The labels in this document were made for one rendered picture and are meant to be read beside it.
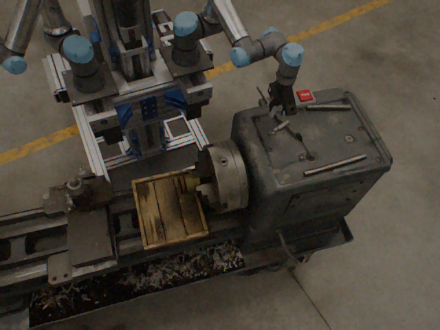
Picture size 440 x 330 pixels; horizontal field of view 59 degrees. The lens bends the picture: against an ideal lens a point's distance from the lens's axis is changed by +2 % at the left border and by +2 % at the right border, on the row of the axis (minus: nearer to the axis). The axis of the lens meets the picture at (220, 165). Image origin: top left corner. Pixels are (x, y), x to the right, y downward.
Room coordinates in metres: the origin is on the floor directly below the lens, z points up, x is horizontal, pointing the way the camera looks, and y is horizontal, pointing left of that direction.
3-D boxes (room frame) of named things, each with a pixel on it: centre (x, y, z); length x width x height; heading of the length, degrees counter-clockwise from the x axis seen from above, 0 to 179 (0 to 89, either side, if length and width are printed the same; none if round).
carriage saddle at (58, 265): (0.59, 0.60, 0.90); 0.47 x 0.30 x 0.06; 21
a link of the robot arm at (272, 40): (1.13, -0.14, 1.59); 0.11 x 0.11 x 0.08; 35
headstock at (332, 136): (0.99, -0.38, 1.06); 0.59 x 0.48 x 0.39; 111
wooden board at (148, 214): (0.74, 0.22, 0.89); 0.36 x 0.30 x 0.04; 21
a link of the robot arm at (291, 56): (1.06, -0.21, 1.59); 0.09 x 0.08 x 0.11; 35
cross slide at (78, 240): (0.62, 0.56, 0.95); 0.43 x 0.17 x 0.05; 21
